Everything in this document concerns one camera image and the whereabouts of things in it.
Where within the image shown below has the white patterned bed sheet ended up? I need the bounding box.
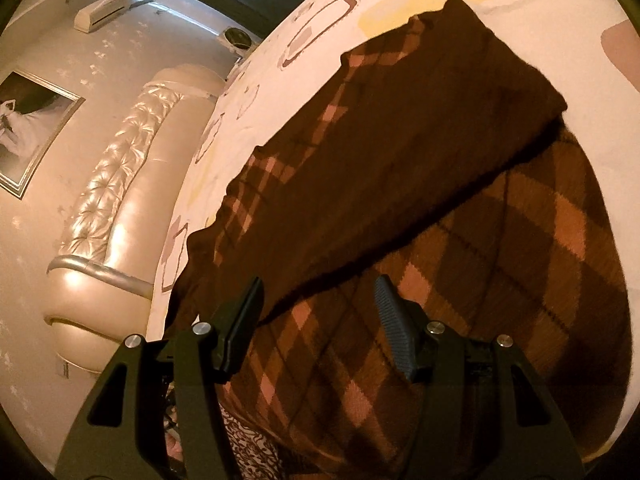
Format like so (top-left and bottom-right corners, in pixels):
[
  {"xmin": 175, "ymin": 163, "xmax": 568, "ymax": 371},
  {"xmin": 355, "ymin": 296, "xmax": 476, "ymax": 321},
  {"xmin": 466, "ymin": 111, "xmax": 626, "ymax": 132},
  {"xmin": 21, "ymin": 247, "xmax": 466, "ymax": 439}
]
[{"xmin": 145, "ymin": 0, "xmax": 640, "ymax": 466}]

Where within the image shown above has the black-and-white patterned cloth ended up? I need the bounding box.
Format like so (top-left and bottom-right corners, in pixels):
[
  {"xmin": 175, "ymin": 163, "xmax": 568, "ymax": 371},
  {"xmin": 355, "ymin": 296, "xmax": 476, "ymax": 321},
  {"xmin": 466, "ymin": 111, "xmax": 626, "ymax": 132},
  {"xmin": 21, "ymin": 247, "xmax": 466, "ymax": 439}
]
[{"xmin": 164, "ymin": 380, "xmax": 287, "ymax": 480}]

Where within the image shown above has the framed black-and-white wall picture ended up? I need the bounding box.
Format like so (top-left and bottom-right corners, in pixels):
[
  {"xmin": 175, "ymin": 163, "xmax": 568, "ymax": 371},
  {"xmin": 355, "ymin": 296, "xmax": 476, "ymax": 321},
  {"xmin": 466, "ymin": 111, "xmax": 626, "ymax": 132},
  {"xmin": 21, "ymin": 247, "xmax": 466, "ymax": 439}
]
[{"xmin": 0, "ymin": 68, "xmax": 86, "ymax": 200}]

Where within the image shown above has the white wall air conditioner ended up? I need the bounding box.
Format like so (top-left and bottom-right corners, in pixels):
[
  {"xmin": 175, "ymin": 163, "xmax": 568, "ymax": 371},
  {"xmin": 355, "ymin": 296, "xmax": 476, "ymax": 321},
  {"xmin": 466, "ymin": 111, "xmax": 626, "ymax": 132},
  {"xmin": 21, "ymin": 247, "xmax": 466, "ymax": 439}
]
[{"xmin": 73, "ymin": 0, "xmax": 134, "ymax": 31}]

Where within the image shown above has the brown argyle knit sweater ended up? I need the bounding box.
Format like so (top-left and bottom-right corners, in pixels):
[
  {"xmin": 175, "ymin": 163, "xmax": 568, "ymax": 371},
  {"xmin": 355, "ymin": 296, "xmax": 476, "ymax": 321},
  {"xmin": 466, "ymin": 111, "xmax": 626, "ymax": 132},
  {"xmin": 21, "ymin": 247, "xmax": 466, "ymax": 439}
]
[{"xmin": 165, "ymin": 0, "xmax": 634, "ymax": 480}]

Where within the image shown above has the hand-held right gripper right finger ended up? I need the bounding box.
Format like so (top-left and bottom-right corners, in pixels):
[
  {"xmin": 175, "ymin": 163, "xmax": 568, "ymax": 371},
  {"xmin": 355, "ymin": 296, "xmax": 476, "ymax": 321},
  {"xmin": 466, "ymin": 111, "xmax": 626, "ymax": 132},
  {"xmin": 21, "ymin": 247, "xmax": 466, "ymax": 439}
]
[{"xmin": 374, "ymin": 275, "xmax": 587, "ymax": 480}]

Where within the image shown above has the tufted cream leather headboard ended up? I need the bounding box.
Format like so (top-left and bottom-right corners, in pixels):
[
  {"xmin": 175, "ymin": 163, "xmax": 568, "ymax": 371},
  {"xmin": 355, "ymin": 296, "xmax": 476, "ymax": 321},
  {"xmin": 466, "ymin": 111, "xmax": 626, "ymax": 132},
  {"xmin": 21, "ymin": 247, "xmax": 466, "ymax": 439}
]
[{"xmin": 45, "ymin": 63, "xmax": 227, "ymax": 377}]

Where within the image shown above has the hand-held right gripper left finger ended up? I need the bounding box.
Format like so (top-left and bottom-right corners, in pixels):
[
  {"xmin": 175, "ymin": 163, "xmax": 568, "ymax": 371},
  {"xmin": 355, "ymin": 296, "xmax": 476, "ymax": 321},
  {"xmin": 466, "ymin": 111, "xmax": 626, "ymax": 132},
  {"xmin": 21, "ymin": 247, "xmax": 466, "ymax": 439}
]
[{"xmin": 54, "ymin": 276, "xmax": 265, "ymax": 480}]

